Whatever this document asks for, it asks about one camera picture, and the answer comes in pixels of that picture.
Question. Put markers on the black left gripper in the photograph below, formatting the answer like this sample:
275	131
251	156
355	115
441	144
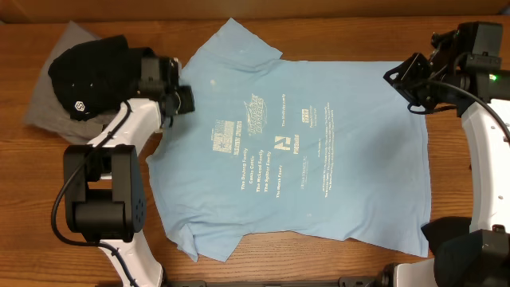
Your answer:
188	102

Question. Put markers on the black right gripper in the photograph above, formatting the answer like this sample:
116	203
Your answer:
404	84

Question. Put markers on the light blue printed t-shirt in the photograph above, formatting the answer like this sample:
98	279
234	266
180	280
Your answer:
321	148

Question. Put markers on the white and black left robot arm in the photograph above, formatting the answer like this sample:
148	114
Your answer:
102	203

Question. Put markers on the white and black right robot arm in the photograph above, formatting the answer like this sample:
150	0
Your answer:
464	74

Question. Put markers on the black folded garment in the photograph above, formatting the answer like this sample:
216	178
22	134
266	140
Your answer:
97	76

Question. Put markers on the grey folded garment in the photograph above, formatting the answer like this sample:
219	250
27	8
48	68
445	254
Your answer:
46	112

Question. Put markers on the black cloth at table edge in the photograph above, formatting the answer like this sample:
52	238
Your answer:
444	229

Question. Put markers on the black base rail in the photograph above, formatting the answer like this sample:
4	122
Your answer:
341	282

